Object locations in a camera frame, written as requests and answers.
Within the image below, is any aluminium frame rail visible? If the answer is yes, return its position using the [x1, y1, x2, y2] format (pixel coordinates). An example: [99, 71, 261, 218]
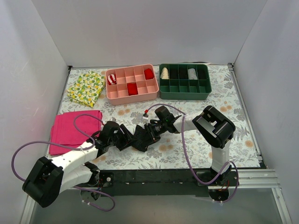
[21, 169, 291, 224]

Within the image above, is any red rolled cloth front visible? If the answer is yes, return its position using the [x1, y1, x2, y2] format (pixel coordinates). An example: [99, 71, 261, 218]
[127, 83, 138, 96]

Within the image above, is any magenta folded cloth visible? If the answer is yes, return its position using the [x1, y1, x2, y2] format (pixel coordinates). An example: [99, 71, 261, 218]
[50, 110, 102, 148]

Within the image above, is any red rolled cloth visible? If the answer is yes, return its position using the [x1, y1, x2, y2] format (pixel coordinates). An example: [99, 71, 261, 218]
[144, 69, 154, 80]
[127, 83, 138, 96]

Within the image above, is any black striped underwear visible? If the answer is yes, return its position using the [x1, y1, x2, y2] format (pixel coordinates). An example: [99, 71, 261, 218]
[132, 125, 154, 152]

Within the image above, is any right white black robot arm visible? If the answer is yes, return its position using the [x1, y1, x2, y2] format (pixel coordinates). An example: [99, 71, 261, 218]
[141, 104, 235, 186]

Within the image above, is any black rolled cloth left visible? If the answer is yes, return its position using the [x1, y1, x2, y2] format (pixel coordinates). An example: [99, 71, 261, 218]
[169, 68, 179, 79]

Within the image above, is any pink divided organizer box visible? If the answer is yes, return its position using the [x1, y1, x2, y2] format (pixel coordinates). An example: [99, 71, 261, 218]
[106, 64, 159, 105]

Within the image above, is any red rolled cloth back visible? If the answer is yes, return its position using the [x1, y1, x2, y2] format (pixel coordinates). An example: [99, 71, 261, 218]
[144, 69, 154, 80]

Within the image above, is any red white striped rolled sock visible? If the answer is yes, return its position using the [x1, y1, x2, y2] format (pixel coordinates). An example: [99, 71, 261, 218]
[107, 74, 117, 85]

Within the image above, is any cream rolled cloth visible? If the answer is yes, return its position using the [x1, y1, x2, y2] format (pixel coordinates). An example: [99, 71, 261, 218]
[160, 68, 169, 79]

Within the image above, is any grey rolled cloth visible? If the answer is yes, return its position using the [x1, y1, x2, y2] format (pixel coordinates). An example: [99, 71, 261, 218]
[188, 68, 198, 80]

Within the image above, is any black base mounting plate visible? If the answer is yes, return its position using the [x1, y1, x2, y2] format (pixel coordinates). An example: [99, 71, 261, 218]
[72, 169, 240, 198]

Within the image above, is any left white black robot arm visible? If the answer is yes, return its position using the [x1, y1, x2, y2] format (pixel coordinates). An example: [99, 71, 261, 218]
[22, 121, 137, 208]

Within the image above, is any lemon print folded cloth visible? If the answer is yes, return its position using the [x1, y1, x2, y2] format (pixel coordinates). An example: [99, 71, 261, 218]
[67, 71, 106, 108]

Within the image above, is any green divided organizer box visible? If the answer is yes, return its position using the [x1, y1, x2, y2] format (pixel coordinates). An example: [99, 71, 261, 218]
[159, 63, 212, 100]

